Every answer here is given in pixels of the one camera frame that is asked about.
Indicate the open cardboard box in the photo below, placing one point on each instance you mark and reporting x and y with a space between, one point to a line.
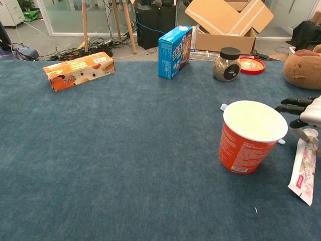
223 42

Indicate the light blue toothbrush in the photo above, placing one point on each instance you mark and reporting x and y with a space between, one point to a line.
223 107

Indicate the glass jar black lid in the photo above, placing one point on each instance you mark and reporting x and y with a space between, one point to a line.
225 67

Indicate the orange snack box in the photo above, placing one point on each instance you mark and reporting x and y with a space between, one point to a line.
75 70

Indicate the green potted plant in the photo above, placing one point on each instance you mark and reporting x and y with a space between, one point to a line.
26 3

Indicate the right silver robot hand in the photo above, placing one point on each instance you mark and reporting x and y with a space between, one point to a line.
311 110

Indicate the white pink toothpaste tube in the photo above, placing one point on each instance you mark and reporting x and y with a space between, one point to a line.
304 170

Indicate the black draped cloth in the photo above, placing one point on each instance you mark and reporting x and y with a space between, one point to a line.
306 32

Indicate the green bag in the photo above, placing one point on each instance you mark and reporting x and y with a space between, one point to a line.
32 15

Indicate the flattened taped cardboard box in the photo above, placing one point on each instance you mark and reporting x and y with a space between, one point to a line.
225 15

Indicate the black computer case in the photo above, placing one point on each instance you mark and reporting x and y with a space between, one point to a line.
153 27

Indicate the white cabinet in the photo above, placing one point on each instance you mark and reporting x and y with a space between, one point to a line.
10 12

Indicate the dark blue rounded housing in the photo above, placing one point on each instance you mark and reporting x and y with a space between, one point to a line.
25 52

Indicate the blue snack box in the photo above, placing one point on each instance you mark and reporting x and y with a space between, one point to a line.
170 55

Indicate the brown capybara plush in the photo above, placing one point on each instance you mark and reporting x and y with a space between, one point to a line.
303 70

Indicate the white storage box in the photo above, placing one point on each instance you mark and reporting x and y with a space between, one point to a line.
292 51

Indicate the blue table mat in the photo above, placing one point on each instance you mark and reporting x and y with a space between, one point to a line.
125 150

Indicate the red round lid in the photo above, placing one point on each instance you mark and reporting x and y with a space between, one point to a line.
253 65

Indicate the red paper cup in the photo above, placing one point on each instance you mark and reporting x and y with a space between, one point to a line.
243 153

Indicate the wooden tripod stand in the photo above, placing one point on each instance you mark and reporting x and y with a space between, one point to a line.
85 25

